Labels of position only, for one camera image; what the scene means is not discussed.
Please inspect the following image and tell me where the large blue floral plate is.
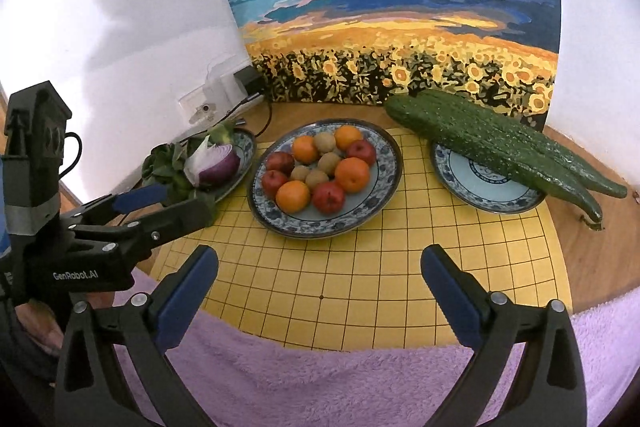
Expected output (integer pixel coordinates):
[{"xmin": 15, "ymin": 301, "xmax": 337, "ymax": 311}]
[{"xmin": 247, "ymin": 119, "xmax": 404, "ymax": 239}]

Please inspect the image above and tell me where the rear green cucumber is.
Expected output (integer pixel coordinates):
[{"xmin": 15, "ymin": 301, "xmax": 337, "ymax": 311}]
[{"xmin": 418, "ymin": 89, "xmax": 628, "ymax": 198}]

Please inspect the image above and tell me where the right blue floral plate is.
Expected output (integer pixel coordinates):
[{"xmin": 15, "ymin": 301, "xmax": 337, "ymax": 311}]
[{"xmin": 430, "ymin": 143, "xmax": 546, "ymax": 215}]

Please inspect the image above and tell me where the black power adapter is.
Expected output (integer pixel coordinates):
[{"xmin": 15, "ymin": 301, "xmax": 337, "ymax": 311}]
[{"xmin": 234, "ymin": 65, "xmax": 266, "ymax": 98}]

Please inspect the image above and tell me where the yellow grid board mat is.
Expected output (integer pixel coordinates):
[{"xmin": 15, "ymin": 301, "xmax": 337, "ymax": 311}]
[{"xmin": 151, "ymin": 128, "xmax": 572, "ymax": 351}]

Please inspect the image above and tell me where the halved red onion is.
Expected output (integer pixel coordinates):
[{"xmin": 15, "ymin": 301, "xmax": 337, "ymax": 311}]
[{"xmin": 183, "ymin": 139, "xmax": 240, "ymax": 188}]

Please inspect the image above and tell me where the person's hand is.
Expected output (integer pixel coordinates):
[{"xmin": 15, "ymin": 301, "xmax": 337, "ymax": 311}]
[{"xmin": 14, "ymin": 290, "xmax": 116, "ymax": 358}]

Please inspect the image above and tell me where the left blue floral plate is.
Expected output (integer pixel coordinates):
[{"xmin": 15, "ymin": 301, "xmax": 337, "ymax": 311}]
[{"xmin": 201, "ymin": 128, "xmax": 257, "ymax": 204}]

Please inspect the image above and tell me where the black cable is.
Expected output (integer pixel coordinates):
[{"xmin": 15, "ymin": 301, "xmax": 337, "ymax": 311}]
[{"xmin": 174, "ymin": 93, "xmax": 275, "ymax": 143}]

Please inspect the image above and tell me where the green cucumber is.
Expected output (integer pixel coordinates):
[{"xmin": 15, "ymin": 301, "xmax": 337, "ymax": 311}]
[
  {"xmin": 384, "ymin": 91, "xmax": 603, "ymax": 231},
  {"xmin": 418, "ymin": 89, "xmax": 628, "ymax": 198}
]

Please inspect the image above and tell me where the brown kiwi fruit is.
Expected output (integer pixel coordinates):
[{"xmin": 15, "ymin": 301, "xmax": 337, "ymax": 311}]
[
  {"xmin": 317, "ymin": 152, "xmax": 342, "ymax": 176},
  {"xmin": 305, "ymin": 169, "xmax": 330, "ymax": 192},
  {"xmin": 314, "ymin": 131, "xmax": 336, "ymax": 155},
  {"xmin": 290, "ymin": 165, "xmax": 310, "ymax": 182}
]

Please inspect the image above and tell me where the front green cucumber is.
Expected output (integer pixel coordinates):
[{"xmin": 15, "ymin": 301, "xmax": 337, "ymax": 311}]
[{"xmin": 384, "ymin": 91, "xmax": 603, "ymax": 231}]

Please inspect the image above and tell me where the sunflower field painting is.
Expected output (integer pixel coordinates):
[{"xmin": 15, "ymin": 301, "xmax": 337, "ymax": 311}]
[{"xmin": 228, "ymin": 0, "xmax": 561, "ymax": 129}]

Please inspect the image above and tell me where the white wall socket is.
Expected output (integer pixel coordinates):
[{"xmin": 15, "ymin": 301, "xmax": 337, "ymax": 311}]
[{"xmin": 178, "ymin": 74, "xmax": 247, "ymax": 126}]

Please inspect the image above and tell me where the purple fluffy towel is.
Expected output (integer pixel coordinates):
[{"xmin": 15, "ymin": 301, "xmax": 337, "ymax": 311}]
[{"xmin": 112, "ymin": 265, "xmax": 640, "ymax": 427}]

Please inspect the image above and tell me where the green leafy vegetable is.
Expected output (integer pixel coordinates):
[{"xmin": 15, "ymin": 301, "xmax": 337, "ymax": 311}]
[{"xmin": 141, "ymin": 120, "xmax": 235, "ymax": 206}]

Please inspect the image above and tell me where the orange tangerine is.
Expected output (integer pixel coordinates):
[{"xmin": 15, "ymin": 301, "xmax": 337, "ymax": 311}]
[
  {"xmin": 334, "ymin": 157, "xmax": 370, "ymax": 194},
  {"xmin": 334, "ymin": 124, "xmax": 363, "ymax": 152},
  {"xmin": 276, "ymin": 180, "xmax": 311, "ymax": 215},
  {"xmin": 292, "ymin": 135, "xmax": 320, "ymax": 165}
]

